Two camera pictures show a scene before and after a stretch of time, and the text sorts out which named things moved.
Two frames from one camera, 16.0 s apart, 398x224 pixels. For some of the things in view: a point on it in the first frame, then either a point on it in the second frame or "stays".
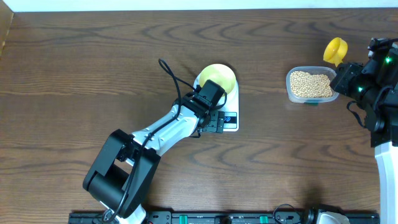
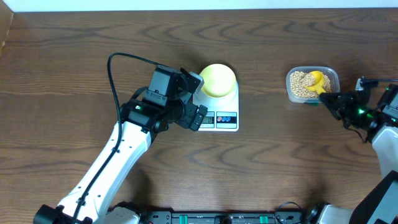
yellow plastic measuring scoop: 335,51 -> 318,86
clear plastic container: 310,84 stays
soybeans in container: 304,84 stays
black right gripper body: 351,81 -> 361,112
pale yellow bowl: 219,74 stays
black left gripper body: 213,123 -> 185,119
